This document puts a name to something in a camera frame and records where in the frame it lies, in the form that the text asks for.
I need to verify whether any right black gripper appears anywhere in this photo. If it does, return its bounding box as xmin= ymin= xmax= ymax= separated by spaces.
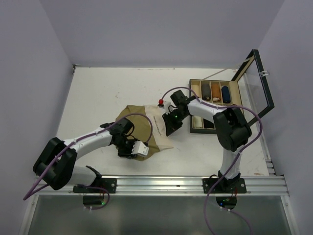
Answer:
xmin=162 ymin=109 xmax=187 ymax=135

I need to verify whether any khaki underwear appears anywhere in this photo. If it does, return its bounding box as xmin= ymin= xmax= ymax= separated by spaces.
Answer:
xmin=116 ymin=105 xmax=174 ymax=161

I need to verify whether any brown underwear beige waistband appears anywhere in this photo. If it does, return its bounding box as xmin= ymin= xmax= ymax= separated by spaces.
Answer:
xmin=201 ymin=84 xmax=212 ymax=101

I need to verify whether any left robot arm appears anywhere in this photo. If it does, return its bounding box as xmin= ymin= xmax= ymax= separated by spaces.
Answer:
xmin=33 ymin=118 xmax=147 ymax=192

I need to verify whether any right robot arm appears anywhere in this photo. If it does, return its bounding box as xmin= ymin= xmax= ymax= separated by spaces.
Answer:
xmin=158 ymin=90 xmax=252 ymax=193

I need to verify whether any rolled cream underwear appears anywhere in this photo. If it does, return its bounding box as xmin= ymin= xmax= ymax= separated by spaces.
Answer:
xmin=193 ymin=116 xmax=203 ymax=129

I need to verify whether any rolled orange underwear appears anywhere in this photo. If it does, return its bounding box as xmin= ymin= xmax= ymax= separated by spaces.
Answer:
xmin=211 ymin=84 xmax=221 ymax=102

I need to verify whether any rolled navy underwear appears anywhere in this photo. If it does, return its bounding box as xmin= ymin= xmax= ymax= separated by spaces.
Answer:
xmin=221 ymin=86 xmax=231 ymax=104

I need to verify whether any black compartment storage box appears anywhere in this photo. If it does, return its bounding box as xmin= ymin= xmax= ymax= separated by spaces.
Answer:
xmin=189 ymin=49 xmax=275 ymax=135

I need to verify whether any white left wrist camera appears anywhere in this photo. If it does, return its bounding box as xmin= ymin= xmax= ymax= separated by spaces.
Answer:
xmin=131 ymin=141 xmax=149 ymax=157

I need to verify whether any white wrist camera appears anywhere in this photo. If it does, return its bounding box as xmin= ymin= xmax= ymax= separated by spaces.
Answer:
xmin=131 ymin=141 xmax=149 ymax=157
xmin=158 ymin=99 xmax=176 ymax=114

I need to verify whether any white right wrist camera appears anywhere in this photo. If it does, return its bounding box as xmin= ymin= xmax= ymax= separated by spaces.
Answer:
xmin=158 ymin=99 xmax=176 ymax=114

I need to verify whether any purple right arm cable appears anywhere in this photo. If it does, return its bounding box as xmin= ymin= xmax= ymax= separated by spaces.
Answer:
xmin=162 ymin=87 xmax=264 ymax=235

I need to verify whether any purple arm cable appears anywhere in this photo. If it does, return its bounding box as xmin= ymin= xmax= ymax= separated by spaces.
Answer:
xmin=22 ymin=112 xmax=153 ymax=211
xmin=162 ymin=87 xmax=264 ymax=235

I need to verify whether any aluminium mounting rail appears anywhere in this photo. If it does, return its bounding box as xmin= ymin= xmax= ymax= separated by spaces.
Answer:
xmin=30 ymin=174 xmax=289 ymax=196

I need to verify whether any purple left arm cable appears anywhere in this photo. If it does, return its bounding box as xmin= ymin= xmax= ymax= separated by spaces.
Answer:
xmin=22 ymin=112 xmax=153 ymax=211

